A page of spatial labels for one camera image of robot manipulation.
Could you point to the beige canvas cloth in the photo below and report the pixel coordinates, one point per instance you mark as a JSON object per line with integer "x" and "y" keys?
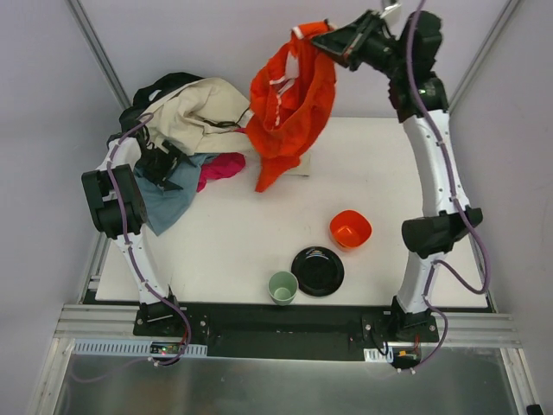
{"x": 202, "y": 117}

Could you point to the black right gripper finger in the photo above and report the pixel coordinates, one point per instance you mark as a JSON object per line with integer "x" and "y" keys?
{"x": 350, "y": 36}
{"x": 340, "y": 57}

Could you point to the black cloth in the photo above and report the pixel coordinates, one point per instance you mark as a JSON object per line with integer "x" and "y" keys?
{"x": 148, "y": 95}

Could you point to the white slotted cable duct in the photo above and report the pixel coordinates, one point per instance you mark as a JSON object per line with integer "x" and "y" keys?
{"x": 141, "y": 348}

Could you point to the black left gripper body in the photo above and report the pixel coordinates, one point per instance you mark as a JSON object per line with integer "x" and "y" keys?
{"x": 163, "y": 160}

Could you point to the grey blue cloth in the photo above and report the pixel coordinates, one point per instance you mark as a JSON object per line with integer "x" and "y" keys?
{"x": 165, "y": 207}

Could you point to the black round plate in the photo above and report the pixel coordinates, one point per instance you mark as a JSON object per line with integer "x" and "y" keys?
{"x": 318, "y": 270}

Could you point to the orange cloth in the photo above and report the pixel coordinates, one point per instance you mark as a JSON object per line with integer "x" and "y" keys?
{"x": 291, "y": 99}

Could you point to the orange plastic bowl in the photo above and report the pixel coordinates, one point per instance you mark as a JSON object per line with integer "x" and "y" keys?
{"x": 350, "y": 229}

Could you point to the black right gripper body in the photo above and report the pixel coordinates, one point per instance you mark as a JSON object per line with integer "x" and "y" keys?
{"x": 353, "y": 44}

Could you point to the magenta cloth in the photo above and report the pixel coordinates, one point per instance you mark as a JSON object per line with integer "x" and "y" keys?
{"x": 222, "y": 166}

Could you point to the light green cup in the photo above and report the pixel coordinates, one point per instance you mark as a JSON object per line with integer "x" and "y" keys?
{"x": 282, "y": 288}

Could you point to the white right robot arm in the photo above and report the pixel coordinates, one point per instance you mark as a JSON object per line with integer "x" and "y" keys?
{"x": 419, "y": 98}

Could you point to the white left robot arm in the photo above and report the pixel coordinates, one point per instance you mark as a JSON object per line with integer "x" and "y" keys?
{"x": 118, "y": 210}

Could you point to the aluminium frame rail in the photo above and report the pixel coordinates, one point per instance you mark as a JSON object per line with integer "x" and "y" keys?
{"x": 487, "y": 330}

